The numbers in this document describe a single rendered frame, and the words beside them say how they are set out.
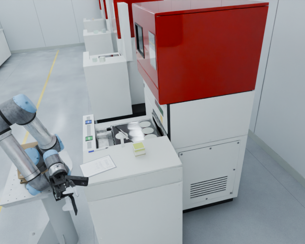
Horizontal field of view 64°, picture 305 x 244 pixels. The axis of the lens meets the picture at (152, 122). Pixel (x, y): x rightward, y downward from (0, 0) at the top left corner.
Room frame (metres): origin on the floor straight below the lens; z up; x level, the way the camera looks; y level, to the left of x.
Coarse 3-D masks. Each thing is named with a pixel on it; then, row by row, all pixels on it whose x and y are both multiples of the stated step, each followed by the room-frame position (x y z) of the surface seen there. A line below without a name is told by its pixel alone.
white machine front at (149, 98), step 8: (144, 88) 2.29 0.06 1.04; (152, 96) 1.94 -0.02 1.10; (152, 104) 1.96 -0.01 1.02; (168, 104) 1.53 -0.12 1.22; (160, 112) 1.69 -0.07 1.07; (168, 112) 1.52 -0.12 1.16; (160, 120) 1.71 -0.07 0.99; (168, 120) 1.52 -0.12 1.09; (168, 128) 1.52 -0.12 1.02; (168, 136) 1.52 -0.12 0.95
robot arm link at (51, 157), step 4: (48, 152) 1.00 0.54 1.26; (52, 152) 1.00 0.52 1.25; (56, 152) 1.02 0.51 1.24; (44, 156) 0.99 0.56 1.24; (48, 156) 0.98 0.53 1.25; (52, 156) 0.98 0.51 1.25; (56, 156) 0.99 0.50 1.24; (44, 160) 0.98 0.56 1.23; (48, 160) 0.96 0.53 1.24; (52, 160) 0.95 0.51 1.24; (56, 160) 0.96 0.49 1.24; (60, 160) 0.97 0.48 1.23; (48, 164) 0.94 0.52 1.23; (52, 164) 0.93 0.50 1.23; (48, 168) 0.93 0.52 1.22
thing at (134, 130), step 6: (150, 120) 1.88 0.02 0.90; (120, 126) 1.80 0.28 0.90; (126, 126) 1.79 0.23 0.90; (132, 126) 1.79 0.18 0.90; (138, 126) 1.78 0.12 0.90; (150, 126) 1.77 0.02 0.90; (114, 132) 1.71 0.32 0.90; (126, 132) 1.70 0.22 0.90; (132, 132) 1.70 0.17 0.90; (138, 132) 1.69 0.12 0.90; (156, 132) 1.67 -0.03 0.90; (132, 138) 1.60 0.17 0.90; (138, 138) 1.60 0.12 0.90; (144, 138) 1.59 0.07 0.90
